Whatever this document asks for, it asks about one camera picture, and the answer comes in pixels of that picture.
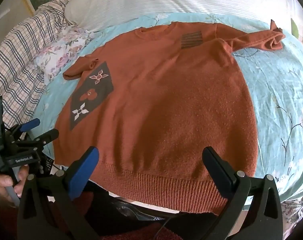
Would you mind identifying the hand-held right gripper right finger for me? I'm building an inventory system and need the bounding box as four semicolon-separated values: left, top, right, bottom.
202;146;284;240

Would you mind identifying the person's left hand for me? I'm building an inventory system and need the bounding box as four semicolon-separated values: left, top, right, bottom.
0;166;29;205

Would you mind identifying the white pink floral pillow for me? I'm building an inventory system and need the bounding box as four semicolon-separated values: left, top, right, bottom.
33;26;102;83

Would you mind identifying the black plastic bag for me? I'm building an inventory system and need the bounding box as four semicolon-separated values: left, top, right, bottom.
91;192;217;230

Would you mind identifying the orange knit sweater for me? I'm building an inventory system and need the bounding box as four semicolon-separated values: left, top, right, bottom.
53;21;286;215

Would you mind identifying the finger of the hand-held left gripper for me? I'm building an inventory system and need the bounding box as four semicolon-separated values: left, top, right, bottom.
6;118;40;137
16;129;60;151

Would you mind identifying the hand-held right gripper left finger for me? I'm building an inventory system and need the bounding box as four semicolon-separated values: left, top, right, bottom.
16;146;109;240

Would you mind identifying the black cable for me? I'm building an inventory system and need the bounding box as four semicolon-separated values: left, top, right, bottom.
153;215;173;240

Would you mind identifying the white cloth with green print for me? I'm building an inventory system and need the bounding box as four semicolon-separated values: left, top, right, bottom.
283;0;303;45

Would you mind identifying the plaid cloth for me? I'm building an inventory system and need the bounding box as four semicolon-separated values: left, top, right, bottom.
0;0;74;128

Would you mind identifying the light blue floral blanket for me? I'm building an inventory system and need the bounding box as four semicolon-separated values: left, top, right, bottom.
39;14;303;205

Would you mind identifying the white striped quilt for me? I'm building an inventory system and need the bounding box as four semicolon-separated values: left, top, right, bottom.
64;0;292;34

